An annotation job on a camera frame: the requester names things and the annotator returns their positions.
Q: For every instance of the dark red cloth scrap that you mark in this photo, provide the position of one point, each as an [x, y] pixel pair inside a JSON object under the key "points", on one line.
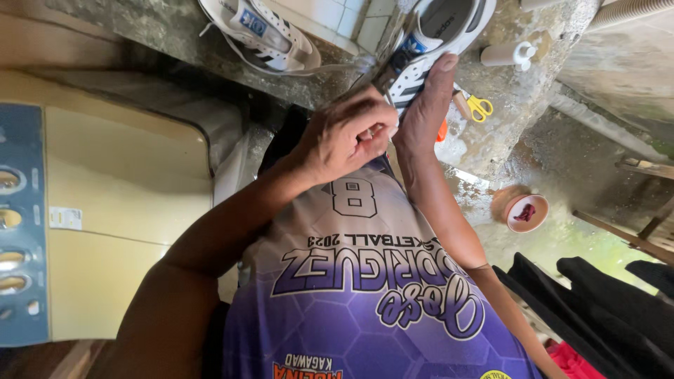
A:
{"points": [[525, 212]]}

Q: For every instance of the person's left hand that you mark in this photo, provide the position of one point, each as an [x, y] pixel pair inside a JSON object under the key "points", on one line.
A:
{"points": [[337, 137]]}

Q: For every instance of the white shoelace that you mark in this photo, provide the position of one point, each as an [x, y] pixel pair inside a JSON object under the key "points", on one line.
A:
{"points": [[362, 84]]}

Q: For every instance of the small orange plastic object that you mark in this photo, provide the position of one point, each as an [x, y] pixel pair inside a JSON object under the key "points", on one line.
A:
{"points": [[442, 130]]}

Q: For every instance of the grey pipe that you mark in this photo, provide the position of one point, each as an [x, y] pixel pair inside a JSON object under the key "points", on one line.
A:
{"points": [[605, 123]]}

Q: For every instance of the white plastic bottle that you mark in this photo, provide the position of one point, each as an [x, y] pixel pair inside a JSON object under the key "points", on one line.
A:
{"points": [[503, 54]]}

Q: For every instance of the black clothes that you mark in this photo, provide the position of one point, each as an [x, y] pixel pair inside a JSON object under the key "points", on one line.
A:
{"points": [[605, 316]]}

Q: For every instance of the concrete sink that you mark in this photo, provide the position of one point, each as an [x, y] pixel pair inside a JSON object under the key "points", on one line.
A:
{"points": [[505, 89]]}

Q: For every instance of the person's left fingers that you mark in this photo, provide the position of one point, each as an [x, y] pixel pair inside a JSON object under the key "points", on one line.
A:
{"points": [[376, 118]]}

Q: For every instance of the beige washing machine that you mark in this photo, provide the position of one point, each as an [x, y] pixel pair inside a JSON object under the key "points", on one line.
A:
{"points": [[126, 210]]}

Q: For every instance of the pink plastic bowl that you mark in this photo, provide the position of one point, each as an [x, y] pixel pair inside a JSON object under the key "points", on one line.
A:
{"points": [[537, 221]]}

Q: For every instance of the white sneaker with black stripes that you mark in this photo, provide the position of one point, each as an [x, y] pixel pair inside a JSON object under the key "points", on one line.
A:
{"points": [[442, 26], [263, 37]]}

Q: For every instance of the person's right hand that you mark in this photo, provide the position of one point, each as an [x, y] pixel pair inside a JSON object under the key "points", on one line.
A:
{"points": [[424, 118]]}

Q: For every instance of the wooden frame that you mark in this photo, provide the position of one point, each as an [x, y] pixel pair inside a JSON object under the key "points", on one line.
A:
{"points": [[632, 239]]}

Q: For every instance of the red cloth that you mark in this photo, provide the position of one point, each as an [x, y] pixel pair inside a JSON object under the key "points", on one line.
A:
{"points": [[574, 363]]}

